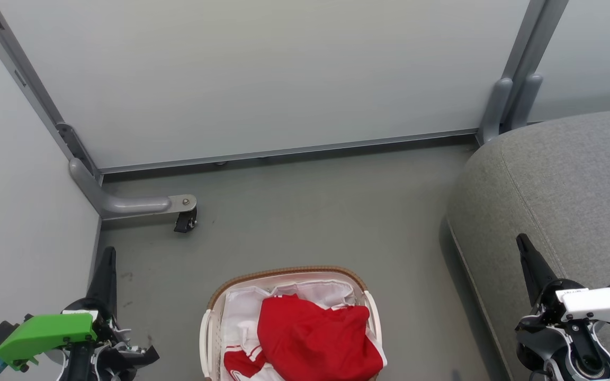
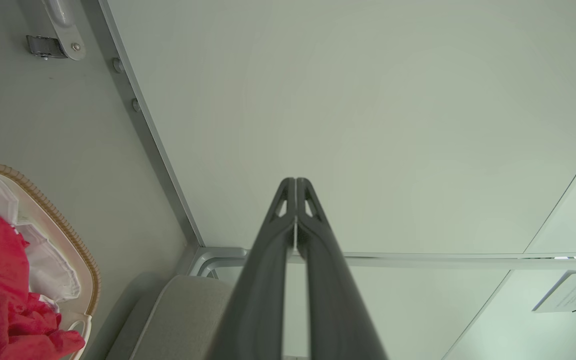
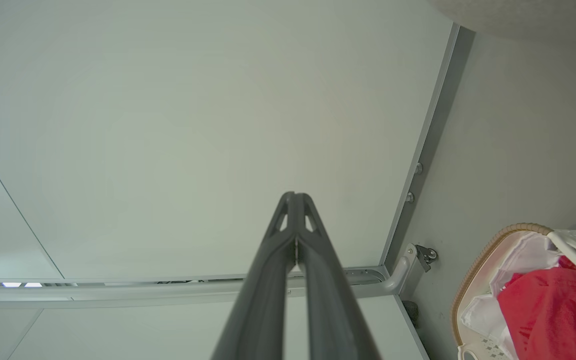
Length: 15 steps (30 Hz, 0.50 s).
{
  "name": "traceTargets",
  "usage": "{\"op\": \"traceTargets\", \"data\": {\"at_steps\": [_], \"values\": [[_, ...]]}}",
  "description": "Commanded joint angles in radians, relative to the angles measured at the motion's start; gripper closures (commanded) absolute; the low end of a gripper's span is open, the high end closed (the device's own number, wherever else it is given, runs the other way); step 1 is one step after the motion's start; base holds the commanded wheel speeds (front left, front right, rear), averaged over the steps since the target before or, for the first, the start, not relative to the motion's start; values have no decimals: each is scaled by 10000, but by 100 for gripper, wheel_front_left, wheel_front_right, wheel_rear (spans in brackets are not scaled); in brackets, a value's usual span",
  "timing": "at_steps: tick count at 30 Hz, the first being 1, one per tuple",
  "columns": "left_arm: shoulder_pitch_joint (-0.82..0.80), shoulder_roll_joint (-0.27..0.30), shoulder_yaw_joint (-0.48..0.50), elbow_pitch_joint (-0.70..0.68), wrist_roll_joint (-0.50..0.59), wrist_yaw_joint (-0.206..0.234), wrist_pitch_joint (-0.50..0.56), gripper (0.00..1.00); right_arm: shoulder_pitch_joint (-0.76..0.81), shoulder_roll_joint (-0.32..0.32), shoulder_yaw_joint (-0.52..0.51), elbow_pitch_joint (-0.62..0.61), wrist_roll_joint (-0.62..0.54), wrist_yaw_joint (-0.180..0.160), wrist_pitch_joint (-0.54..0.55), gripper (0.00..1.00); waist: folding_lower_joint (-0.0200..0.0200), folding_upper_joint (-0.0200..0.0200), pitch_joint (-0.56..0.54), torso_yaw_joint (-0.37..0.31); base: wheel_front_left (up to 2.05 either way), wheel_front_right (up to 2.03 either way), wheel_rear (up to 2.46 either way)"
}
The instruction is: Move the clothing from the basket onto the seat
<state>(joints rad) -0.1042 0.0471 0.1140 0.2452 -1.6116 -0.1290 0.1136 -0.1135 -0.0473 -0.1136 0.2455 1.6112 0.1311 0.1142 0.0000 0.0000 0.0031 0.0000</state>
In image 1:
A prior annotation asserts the red garment wide white band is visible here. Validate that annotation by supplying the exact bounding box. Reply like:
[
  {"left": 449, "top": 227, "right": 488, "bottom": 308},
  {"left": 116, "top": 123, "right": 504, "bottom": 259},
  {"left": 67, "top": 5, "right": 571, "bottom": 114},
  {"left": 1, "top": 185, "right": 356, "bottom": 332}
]
[{"left": 256, "top": 294, "right": 386, "bottom": 381}]

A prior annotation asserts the white fabric basket liner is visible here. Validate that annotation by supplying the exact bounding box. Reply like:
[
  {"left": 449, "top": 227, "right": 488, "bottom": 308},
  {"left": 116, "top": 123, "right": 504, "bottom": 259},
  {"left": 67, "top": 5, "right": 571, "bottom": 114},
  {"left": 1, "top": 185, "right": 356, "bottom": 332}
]
[{"left": 220, "top": 279, "right": 370, "bottom": 381}]

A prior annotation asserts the white laundry basket brown rim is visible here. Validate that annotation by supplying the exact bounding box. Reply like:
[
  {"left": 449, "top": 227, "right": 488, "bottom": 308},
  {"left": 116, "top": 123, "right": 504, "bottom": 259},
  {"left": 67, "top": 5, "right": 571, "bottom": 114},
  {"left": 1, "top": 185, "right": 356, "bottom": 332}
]
[{"left": 199, "top": 266, "right": 388, "bottom": 381}]

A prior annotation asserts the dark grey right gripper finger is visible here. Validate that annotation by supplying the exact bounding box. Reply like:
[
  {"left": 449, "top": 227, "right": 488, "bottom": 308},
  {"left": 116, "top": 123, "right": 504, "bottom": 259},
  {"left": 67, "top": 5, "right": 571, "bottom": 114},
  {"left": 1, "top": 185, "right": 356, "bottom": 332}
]
[{"left": 516, "top": 233, "right": 558, "bottom": 307}]

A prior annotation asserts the grey partition double post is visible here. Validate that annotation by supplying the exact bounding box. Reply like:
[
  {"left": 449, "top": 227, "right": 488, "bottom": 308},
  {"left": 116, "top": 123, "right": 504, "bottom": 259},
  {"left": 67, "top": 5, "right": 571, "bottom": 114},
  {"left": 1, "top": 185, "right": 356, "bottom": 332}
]
[{"left": 476, "top": 0, "right": 570, "bottom": 147}]

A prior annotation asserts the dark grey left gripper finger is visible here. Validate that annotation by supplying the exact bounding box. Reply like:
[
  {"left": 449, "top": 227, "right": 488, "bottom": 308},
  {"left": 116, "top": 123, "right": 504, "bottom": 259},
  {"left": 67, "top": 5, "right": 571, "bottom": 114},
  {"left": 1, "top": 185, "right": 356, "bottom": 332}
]
[{"left": 87, "top": 246, "right": 118, "bottom": 314}]

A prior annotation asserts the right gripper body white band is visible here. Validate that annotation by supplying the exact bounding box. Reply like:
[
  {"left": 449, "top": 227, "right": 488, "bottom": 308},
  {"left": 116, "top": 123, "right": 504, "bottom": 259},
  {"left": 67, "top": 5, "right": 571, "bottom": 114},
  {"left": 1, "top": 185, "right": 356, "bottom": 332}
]
[{"left": 515, "top": 279, "right": 610, "bottom": 367}]

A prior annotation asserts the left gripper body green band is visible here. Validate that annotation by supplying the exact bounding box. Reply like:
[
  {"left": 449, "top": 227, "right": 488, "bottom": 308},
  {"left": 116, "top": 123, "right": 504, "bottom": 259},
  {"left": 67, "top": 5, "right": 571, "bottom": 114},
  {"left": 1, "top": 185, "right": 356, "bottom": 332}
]
[{"left": 0, "top": 298, "right": 160, "bottom": 372}]

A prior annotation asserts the grey fabric sofa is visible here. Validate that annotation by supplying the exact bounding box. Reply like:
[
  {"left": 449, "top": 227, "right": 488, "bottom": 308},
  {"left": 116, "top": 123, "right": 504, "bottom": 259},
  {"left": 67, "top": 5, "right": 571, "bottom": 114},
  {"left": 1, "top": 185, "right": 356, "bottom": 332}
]
[{"left": 445, "top": 107, "right": 610, "bottom": 381}]

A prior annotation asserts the grey partition foot bar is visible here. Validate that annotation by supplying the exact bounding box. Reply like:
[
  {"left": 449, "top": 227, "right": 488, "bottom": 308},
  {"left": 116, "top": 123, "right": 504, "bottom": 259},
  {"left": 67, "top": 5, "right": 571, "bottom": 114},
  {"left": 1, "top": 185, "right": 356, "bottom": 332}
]
[{"left": 69, "top": 158, "right": 198, "bottom": 221}]

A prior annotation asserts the black caster wheel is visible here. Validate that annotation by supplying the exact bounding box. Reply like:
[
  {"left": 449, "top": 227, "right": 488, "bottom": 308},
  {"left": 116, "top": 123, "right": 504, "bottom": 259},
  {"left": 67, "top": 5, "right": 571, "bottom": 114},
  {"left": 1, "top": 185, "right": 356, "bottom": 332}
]
[{"left": 173, "top": 208, "right": 199, "bottom": 234}]

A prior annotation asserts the grey partition post with bracket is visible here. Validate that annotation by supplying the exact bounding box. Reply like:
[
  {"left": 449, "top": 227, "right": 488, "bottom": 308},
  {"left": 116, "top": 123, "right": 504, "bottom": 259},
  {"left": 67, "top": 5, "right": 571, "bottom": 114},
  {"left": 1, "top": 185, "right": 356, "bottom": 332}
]
[{"left": 0, "top": 0, "right": 102, "bottom": 186}]

